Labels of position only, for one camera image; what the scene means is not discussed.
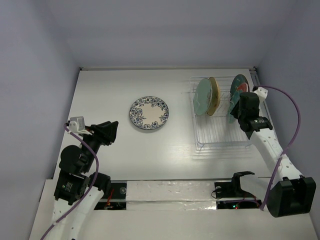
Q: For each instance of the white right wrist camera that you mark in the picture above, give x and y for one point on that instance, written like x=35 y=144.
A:
x=261 y=92

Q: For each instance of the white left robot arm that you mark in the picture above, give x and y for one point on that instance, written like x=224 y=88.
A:
x=79 y=185

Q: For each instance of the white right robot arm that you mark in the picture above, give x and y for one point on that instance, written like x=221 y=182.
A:
x=288 y=192

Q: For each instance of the yellow cream plate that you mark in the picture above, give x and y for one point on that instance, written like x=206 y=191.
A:
x=215 y=98

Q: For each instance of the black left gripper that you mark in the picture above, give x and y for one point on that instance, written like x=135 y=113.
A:
x=109 y=129

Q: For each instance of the blue floral white plate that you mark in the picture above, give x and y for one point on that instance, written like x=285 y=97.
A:
x=149 y=113

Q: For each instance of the white foam strip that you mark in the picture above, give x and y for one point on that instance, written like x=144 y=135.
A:
x=170 y=195

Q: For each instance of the light green plate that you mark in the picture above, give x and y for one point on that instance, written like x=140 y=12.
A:
x=202 y=97

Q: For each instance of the dark teal brown-rimmed plate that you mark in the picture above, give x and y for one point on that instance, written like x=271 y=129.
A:
x=239 y=80

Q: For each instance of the aluminium table edge rail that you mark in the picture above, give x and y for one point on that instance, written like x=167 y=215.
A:
x=256 y=81

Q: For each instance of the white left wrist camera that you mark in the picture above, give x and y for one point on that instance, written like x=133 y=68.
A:
x=76 y=125

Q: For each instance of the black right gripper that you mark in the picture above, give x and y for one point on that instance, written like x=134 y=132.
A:
x=246 y=107

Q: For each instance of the white wire dish rack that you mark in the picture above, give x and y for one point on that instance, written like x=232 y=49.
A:
x=216 y=132

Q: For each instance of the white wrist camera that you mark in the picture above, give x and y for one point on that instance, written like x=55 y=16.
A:
x=261 y=92
x=76 y=125

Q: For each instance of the red plate teal flower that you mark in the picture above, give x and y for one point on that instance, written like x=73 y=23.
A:
x=232 y=103

